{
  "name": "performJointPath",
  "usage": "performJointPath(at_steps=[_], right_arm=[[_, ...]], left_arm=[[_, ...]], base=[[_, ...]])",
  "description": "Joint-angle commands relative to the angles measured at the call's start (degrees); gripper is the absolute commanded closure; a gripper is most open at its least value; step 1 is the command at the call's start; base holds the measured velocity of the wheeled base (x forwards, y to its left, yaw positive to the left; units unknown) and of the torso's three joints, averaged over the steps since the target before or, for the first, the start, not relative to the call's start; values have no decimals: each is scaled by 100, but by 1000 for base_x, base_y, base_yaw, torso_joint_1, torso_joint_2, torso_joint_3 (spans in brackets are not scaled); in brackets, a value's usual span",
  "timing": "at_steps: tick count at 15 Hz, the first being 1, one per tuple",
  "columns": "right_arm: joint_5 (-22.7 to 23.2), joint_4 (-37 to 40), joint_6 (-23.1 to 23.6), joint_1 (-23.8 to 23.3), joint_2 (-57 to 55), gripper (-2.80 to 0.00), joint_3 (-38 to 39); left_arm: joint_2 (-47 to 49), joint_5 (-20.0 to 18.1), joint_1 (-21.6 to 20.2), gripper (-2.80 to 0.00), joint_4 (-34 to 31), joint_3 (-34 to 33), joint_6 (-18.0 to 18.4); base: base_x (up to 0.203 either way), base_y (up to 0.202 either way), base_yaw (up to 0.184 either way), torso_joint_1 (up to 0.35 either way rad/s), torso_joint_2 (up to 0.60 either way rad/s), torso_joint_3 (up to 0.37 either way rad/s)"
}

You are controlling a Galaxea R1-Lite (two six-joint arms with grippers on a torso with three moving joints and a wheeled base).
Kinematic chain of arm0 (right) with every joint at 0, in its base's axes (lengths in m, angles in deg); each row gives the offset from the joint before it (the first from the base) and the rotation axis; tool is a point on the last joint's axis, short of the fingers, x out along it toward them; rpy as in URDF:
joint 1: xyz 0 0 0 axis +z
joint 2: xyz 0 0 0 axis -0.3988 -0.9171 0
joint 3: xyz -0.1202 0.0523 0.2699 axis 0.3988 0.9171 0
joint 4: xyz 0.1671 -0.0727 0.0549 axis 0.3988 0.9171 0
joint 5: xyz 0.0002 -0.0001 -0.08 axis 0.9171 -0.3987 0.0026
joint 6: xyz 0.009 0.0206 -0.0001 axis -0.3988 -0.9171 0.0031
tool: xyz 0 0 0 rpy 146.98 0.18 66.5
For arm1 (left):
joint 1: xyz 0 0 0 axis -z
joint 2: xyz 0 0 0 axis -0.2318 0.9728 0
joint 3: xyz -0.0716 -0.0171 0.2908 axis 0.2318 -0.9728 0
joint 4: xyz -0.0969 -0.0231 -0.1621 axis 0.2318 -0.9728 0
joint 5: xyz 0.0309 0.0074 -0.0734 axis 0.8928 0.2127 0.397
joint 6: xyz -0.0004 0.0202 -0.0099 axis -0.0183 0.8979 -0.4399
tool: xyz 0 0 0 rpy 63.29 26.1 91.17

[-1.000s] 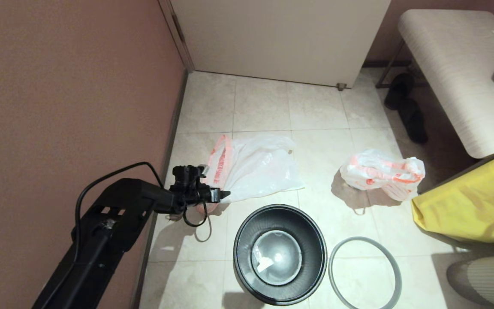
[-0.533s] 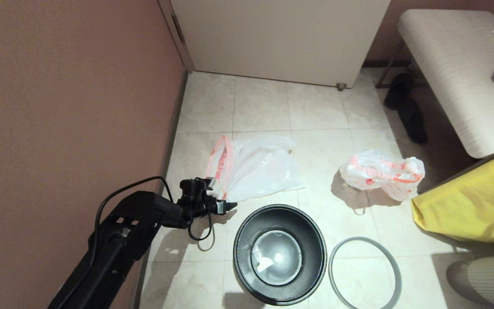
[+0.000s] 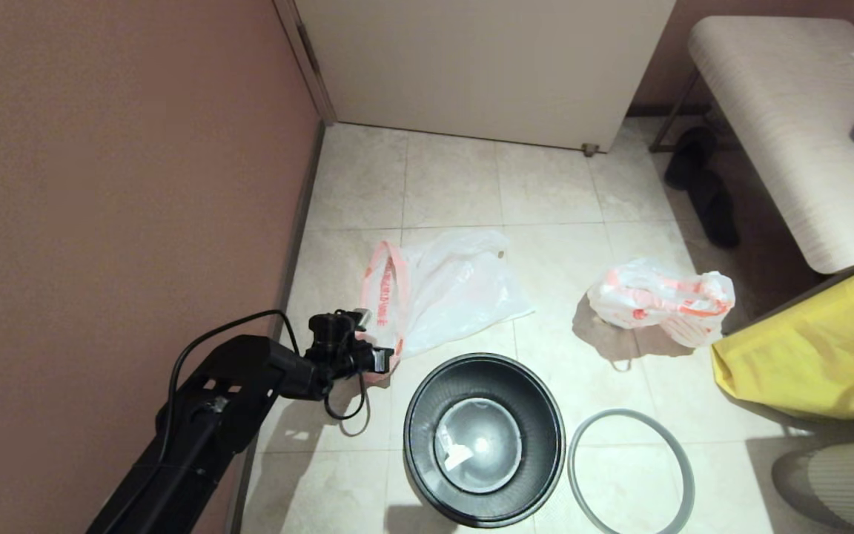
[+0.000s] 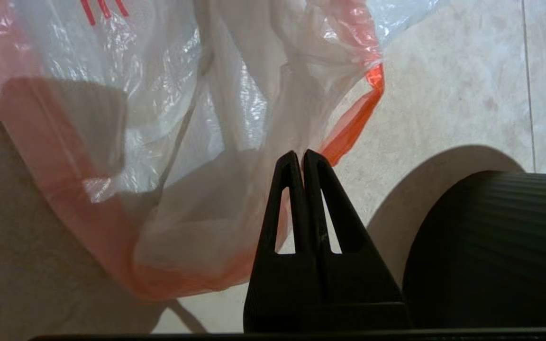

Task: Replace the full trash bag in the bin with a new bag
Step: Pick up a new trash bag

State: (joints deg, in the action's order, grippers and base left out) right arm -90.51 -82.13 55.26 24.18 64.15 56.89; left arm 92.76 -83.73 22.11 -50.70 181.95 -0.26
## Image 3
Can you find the beige wood-grain table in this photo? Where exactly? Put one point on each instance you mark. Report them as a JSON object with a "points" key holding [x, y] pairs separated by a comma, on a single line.
{"points": [[783, 133]]}

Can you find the grey ribbed stool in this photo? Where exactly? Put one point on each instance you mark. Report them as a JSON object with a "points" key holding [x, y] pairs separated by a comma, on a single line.
{"points": [[842, 489]]}

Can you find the small metal door stopper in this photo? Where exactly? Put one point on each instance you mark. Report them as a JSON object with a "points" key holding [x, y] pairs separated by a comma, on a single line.
{"points": [[590, 150]]}

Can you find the white door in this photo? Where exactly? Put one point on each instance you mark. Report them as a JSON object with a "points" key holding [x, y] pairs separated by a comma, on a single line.
{"points": [[486, 67]]}

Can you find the white red plastic bag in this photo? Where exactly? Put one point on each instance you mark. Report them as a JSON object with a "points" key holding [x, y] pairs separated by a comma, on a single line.
{"points": [[649, 300]]}

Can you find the beige door frame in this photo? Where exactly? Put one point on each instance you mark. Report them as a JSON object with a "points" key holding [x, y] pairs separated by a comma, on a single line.
{"points": [[319, 96]]}

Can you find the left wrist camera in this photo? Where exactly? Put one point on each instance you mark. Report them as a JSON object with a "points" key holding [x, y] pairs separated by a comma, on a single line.
{"points": [[362, 317]]}

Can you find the thin metal table leg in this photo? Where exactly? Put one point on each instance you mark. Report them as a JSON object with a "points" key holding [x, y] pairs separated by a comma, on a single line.
{"points": [[675, 113]]}

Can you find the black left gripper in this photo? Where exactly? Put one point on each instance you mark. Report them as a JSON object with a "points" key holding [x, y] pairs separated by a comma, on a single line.
{"points": [[360, 361]]}

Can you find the black slipper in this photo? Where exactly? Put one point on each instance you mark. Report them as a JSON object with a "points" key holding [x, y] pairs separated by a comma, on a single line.
{"points": [[690, 156], [715, 211]]}

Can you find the black round trash bin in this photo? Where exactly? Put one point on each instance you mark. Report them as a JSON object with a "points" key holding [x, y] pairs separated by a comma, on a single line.
{"points": [[427, 445]]}

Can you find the white red plastic bin liner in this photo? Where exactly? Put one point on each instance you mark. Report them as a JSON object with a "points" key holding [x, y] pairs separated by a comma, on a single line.
{"points": [[457, 297]]}

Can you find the yellow fabric bag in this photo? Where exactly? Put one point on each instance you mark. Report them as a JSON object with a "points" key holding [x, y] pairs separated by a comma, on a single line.
{"points": [[805, 348]]}

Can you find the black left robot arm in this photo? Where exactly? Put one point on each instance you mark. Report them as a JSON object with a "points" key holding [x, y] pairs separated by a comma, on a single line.
{"points": [[212, 408]]}

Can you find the white paper scrap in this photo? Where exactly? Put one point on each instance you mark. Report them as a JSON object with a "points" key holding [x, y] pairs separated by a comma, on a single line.
{"points": [[459, 457]]}

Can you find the dark door hinge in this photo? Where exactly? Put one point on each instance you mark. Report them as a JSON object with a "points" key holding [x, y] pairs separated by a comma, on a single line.
{"points": [[310, 52]]}

